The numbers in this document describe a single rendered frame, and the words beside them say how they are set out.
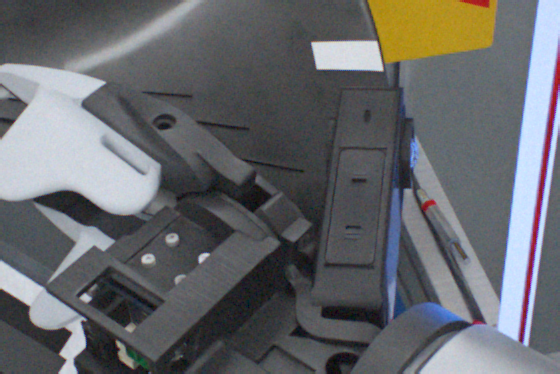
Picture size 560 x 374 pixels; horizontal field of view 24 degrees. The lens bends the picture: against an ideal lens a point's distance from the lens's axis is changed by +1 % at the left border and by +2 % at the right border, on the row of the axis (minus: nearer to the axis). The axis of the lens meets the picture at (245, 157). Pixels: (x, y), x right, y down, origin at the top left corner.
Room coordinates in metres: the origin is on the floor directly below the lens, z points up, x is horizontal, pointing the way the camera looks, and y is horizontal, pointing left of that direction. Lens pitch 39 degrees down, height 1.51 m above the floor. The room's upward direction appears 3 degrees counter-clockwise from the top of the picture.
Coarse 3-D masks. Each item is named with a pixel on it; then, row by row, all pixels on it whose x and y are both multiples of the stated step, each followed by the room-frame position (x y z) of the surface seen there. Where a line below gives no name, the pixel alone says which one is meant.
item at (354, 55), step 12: (312, 48) 0.50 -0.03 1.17; (324, 48) 0.50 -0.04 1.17; (336, 48) 0.50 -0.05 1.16; (348, 48) 0.50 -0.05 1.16; (360, 48) 0.50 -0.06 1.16; (372, 48) 0.50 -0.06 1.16; (324, 60) 0.49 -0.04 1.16; (336, 60) 0.49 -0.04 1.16; (348, 60) 0.49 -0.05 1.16; (360, 60) 0.49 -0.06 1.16; (372, 60) 0.49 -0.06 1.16
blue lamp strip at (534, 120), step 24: (552, 0) 0.52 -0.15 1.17; (552, 24) 0.52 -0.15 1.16; (552, 48) 0.52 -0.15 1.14; (552, 72) 0.52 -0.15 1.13; (528, 96) 0.53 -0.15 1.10; (528, 120) 0.53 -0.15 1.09; (528, 144) 0.53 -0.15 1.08; (528, 168) 0.52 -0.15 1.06; (528, 192) 0.52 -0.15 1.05; (528, 216) 0.52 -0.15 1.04; (528, 240) 0.52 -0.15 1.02; (504, 288) 0.53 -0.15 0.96; (504, 312) 0.53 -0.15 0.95
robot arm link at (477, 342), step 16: (448, 336) 0.27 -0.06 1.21; (464, 336) 0.27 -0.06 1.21; (480, 336) 0.27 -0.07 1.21; (496, 336) 0.27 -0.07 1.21; (432, 352) 0.26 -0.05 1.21; (448, 352) 0.26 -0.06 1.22; (464, 352) 0.26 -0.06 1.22; (480, 352) 0.26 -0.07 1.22; (496, 352) 0.26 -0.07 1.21; (512, 352) 0.26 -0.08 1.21; (528, 352) 0.27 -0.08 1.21; (416, 368) 0.26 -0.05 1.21; (432, 368) 0.26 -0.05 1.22; (448, 368) 0.25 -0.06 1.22; (464, 368) 0.25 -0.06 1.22; (480, 368) 0.25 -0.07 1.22; (496, 368) 0.25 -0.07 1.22; (512, 368) 0.25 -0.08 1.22; (528, 368) 0.26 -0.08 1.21; (544, 368) 0.26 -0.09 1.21
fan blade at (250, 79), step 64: (0, 0) 0.52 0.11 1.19; (64, 0) 0.52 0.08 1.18; (128, 0) 0.52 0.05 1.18; (192, 0) 0.52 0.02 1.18; (256, 0) 0.52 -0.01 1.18; (320, 0) 0.53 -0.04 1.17; (0, 64) 0.47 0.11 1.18; (64, 64) 0.47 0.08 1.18; (128, 64) 0.47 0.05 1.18; (192, 64) 0.48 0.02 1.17; (256, 64) 0.48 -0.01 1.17; (384, 64) 0.49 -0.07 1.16; (0, 128) 0.43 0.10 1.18; (256, 128) 0.45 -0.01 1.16; (320, 128) 0.45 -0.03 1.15; (320, 192) 0.42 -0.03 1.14
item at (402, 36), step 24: (384, 0) 0.74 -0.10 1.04; (408, 0) 0.74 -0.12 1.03; (432, 0) 0.74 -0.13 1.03; (384, 24) 0.74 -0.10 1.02; (408, 24) 0.74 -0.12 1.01; (432, 24) 0.74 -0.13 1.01; (456, 24) 0.74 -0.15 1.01; (480, 24) 0.75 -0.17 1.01; (384, 48) 0.74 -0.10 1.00; (408, 48) 0.74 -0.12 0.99; (432, 48) 0.74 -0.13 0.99; (456, 48) 0.74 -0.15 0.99; (480, 48) 0.75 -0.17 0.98
